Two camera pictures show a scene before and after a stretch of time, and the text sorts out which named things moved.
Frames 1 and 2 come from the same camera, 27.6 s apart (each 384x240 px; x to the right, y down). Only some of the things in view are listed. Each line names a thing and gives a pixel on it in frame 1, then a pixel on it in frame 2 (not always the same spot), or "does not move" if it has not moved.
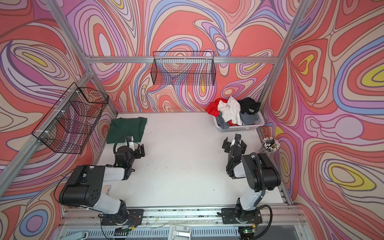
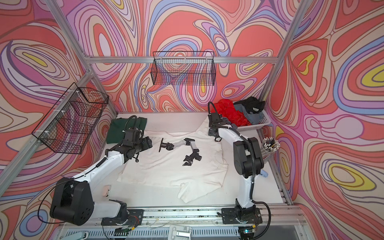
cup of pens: [270, 145] does not move
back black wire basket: [183, 68] does not move
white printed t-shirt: [230, 110] -> [191, 161]
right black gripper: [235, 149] -> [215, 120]
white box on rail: [179, 232] does not move
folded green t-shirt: [132, 126] does not move
